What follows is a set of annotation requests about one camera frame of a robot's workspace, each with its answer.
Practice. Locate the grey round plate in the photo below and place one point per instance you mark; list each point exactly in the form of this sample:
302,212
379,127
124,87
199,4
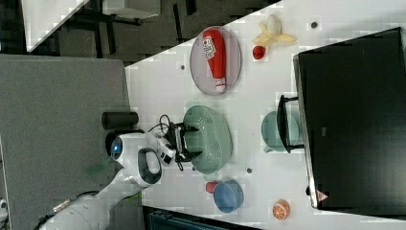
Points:
200,70

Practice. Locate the blue bowl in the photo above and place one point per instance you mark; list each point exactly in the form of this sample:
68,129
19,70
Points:
228,196

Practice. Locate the toy orange half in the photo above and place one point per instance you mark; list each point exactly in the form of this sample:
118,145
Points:
281,209

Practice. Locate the mint green mug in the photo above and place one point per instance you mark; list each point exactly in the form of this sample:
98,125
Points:
270,133

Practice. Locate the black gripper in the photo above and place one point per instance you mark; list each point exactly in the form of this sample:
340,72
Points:
175,135

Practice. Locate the mint green strainer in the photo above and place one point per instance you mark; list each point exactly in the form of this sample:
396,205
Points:
212,139

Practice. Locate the black toaster oven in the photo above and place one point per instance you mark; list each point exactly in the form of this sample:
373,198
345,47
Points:
352,107

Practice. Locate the red cup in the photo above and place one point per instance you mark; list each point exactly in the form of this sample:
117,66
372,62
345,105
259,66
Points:
210,186

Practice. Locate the green cylinder object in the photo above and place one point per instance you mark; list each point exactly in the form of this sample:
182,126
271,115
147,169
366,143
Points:
133,197

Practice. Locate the small black cylinder holder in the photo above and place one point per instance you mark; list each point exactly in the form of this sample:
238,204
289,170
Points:
110,120

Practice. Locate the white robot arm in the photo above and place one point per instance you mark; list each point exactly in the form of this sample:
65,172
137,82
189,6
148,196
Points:
142,155

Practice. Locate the red toy strawberry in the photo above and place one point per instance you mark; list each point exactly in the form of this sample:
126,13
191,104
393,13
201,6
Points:
259,52

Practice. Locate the peeled toy banana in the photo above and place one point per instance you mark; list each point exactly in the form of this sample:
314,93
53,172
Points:
271,32

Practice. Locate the red ketchup bottle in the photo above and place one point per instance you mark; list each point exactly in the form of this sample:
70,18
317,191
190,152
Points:
215,53

